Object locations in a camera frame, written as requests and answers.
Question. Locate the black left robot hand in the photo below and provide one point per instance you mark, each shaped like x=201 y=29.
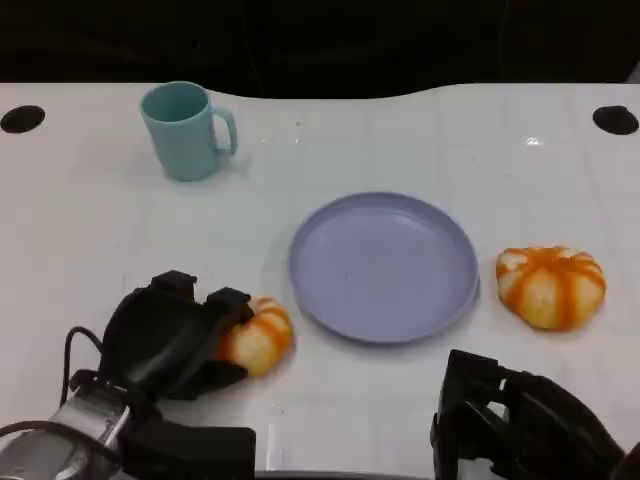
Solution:
x=150 y=340

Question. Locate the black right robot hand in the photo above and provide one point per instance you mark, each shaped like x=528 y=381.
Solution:
x=535 y=430

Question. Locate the lilac plate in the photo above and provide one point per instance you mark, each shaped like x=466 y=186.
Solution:
x=382 y=270

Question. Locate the pale green mug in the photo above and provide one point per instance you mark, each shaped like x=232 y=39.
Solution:
x=177 y=142

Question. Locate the orange and white bread roll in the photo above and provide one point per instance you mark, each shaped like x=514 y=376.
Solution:
x=262 y=337
x=550 y=290

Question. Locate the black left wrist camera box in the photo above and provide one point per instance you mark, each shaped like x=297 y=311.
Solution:
x=200 y=452

